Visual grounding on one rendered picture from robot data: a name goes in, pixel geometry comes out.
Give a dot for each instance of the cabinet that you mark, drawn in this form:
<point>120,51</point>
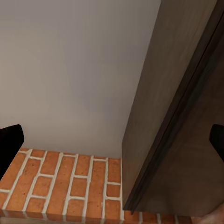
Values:
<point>169,165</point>

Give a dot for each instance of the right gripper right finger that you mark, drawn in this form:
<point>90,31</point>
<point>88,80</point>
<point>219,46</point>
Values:
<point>217,139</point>

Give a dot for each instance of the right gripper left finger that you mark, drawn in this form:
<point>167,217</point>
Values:
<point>11,140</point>

